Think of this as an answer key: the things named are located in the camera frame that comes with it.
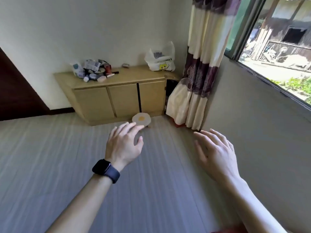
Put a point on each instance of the dark brown door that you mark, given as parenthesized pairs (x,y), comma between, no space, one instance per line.
(17,94)

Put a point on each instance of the person's right hand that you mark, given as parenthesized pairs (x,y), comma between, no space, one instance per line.
(216,155)

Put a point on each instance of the blue tube with white cap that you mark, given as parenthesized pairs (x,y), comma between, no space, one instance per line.
(86,79)

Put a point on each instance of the window with metal frame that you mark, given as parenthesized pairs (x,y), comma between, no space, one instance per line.
(243,29)

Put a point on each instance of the beige hair claw clip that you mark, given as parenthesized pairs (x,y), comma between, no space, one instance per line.
(125,65)

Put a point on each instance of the dark wooden baseboard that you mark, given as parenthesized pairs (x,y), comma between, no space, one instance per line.
(60,111)

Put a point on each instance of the person's right forearm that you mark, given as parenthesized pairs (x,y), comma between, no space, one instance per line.
(252,211)

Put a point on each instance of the person's left hand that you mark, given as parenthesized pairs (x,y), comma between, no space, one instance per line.
(121,148)

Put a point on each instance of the cream and purple curtain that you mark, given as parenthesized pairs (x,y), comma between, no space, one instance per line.
(201,70)

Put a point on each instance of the wooden cabinet door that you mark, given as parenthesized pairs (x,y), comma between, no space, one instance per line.
(125,99)
(153,97)
(94,104)

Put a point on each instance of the wooden building outside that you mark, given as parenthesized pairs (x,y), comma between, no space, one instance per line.
(291,33)

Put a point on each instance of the lilac white can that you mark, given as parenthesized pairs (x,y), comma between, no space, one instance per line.
(93,76)

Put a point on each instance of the black smartwatch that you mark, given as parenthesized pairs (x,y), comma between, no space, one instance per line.
(107,171)

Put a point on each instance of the white plastic bag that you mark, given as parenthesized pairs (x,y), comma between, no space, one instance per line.
(160,63)

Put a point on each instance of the white box with teal circle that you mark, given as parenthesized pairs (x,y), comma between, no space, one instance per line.
(76,67)

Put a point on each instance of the light wooden cabinet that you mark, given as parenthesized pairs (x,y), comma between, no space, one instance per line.
(136,73)

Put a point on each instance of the person's left forearm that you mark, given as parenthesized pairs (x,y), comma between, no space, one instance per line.
(80,208)

